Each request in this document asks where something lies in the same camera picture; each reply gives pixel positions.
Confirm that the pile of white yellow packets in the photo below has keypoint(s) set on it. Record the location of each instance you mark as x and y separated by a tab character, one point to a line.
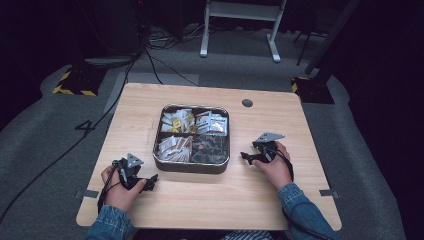
176	120

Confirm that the person's striped clothing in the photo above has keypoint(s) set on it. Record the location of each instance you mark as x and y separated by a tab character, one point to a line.
248	235

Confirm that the person's right hand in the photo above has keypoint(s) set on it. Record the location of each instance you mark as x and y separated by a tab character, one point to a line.
278	171

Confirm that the thin black tripod legs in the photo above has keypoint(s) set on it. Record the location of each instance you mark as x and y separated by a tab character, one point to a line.
305	46

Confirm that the pile of dark packets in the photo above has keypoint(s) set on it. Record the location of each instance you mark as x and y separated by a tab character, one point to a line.
209	149

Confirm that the black yellow striped stand base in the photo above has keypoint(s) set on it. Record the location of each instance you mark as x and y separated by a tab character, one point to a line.
80	82
313	91

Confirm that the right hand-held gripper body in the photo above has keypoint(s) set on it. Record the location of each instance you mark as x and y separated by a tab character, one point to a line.
268	146

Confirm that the pile of white brown stick packets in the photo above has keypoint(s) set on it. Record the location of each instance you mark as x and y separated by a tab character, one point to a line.
175	148

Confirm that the black slanted stand pole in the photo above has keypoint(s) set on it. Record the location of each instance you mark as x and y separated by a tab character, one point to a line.
330	36

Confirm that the pile of white red packets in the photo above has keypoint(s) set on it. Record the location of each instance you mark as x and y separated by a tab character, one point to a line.
210	122

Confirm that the white metal stand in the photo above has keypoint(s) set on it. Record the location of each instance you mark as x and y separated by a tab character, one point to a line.
240	10

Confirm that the round grey table grommet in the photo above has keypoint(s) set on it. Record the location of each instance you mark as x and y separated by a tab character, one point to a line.
247	103

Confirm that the grey tape strip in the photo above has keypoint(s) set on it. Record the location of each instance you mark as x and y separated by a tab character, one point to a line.
328	193
88	194

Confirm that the person's left hand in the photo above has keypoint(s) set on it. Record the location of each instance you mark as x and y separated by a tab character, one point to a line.
116	196

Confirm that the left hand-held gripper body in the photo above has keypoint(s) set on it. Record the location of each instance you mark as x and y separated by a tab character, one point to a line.
133	160

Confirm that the square metal tin with compartments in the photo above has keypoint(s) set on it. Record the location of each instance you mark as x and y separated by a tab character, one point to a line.
190	167

